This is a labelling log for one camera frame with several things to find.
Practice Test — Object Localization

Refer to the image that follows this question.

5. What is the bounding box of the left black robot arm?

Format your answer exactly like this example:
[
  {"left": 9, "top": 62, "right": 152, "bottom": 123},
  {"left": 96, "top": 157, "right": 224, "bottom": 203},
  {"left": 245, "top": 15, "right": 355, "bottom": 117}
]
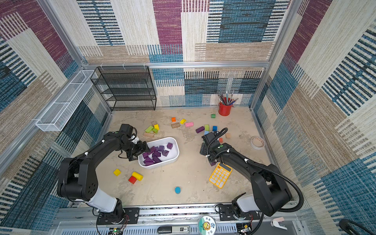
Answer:
[{"left": 57, "top": 124, "right": 150, "bottom": 224}]

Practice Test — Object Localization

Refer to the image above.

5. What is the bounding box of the long natural wood brick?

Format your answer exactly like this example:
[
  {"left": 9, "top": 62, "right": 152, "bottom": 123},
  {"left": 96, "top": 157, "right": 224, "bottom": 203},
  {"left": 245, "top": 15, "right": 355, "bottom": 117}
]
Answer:
[{"left": 143, "top": 132, "right": 155, "bottom": 138}]

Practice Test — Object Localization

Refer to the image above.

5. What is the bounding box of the yellow cylinder block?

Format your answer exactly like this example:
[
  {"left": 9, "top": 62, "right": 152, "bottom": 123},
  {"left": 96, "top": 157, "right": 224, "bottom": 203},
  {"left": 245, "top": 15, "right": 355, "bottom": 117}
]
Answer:
[{"left": 132, "top": 171, "right": 143, "bottom": 181}]

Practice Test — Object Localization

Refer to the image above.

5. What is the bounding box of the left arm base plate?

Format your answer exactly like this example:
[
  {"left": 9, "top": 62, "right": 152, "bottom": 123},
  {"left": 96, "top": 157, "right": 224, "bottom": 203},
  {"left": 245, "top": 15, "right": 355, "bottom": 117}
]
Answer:
[{"left": 97, "top": 208, "right": 140, "bottom": 225}]

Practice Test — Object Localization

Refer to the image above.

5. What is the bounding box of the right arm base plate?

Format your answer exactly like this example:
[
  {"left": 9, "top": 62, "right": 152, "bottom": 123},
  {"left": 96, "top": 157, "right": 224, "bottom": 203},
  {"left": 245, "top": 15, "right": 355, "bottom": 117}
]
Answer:
[{"left": 214, "top": 203, "right": 261, "bottom": 221}]

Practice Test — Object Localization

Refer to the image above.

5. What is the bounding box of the small purple cube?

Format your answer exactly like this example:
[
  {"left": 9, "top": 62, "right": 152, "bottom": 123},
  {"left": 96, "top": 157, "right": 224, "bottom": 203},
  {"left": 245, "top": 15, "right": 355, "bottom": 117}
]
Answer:
[{"left": 162, "top": 150, "right": 169, "bottom": 157}]

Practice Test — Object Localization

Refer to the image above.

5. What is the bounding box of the brown wooden brick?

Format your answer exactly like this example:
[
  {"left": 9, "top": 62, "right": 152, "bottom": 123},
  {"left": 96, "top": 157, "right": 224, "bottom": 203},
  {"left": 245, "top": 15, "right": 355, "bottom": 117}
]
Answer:
[{"left": 171, "top": 122, "right": 181, "bottom": 129}]

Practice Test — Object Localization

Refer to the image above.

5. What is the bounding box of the lime green brick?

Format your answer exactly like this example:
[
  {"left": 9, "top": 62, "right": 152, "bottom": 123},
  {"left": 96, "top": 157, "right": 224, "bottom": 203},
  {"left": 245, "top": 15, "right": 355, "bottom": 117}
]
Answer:
[{"left": 145, "top": 126, "right": 154, "bottom": 133}]

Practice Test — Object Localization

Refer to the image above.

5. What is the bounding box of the pink brick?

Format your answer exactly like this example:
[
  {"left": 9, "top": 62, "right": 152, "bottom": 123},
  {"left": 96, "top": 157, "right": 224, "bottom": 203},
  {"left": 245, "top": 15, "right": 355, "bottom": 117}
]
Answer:
[{"left": 185, "top": 122, "right": 194, "bottom": 127}]

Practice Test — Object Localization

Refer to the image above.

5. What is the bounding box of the yellow small cube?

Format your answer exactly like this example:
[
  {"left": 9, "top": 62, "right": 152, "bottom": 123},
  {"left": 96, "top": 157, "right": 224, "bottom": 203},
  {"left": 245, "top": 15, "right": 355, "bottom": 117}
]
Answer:
[{"left": 113, "top": 169, "right": 121, "bottom": 176}]

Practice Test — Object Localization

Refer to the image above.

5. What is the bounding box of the white plastic storage bin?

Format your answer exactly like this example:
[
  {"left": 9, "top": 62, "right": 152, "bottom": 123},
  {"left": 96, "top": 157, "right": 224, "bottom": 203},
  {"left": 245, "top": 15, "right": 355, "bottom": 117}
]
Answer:
[{"left": 138, "top": 137, "right": 180, "bottom": 169}]

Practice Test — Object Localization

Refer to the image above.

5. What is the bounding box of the red pen cup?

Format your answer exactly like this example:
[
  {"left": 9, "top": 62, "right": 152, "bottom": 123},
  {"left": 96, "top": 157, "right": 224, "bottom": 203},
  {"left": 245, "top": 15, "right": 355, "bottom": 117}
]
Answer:
[{"left": 218, "top": 103, "right": 232, "bottom": 117}]

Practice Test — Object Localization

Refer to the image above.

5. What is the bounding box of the red cube block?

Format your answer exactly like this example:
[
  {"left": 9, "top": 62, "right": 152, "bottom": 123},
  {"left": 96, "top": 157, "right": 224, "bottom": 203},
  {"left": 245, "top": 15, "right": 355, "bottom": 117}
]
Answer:
[{"left": 128, "top": 176, "right": 138, "bottom": 185}]

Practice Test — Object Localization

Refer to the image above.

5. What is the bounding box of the yellow calculator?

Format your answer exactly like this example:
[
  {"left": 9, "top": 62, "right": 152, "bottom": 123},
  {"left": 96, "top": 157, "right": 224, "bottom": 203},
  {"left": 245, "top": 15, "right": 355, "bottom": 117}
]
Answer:
[{"left": 209, "top": 163, "right": 233, "bottom": 189}]

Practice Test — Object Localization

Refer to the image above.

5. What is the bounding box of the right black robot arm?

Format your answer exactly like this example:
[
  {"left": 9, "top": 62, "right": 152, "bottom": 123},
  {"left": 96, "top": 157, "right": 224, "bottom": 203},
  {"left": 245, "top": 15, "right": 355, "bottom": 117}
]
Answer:
[{"left": 200, "top": 127, "right": 304, "bottom": 217}]

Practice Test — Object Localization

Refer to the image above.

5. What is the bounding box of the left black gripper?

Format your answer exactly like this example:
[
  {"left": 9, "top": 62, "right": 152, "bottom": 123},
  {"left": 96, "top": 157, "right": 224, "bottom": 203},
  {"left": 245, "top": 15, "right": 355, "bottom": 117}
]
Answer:
[{"left": 122, "top": 140, "right": 152, "bottom": 161}]

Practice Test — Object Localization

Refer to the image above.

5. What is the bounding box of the black wire shelf rack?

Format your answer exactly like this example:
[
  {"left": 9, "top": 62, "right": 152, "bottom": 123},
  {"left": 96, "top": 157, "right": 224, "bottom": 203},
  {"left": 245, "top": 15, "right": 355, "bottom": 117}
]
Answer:
[{"left": 91, "top": 65, "right": 157, "bottom": 111}]

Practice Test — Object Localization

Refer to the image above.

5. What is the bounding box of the round green sticker badge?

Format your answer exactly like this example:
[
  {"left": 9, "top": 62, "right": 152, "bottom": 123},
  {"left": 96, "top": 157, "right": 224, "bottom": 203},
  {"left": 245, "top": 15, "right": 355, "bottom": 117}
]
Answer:
[{"left": 197, "top": 215, "right": 217, "bottom": 235}]

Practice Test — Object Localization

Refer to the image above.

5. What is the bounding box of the white mesh wall basket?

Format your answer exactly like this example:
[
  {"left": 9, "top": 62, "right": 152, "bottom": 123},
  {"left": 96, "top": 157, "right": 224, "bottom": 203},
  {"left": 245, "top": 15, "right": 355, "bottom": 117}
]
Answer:
[{"left": 36, "top": 70, "right": 94, "bottom": 132}]

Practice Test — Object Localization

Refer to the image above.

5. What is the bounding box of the roll of tape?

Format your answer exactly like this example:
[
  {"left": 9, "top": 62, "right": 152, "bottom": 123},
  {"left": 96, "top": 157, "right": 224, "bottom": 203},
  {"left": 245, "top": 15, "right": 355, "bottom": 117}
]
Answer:
[{"left": 251, "top": 136, "right": 265, "bottom": 150}]

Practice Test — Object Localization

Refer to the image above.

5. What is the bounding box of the long purple brick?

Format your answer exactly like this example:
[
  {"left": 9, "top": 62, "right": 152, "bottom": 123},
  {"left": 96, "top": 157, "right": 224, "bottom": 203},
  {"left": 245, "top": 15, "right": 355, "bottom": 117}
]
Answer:
[{"left": 144, "top": 158, "right": 155, "bottom": 166}]

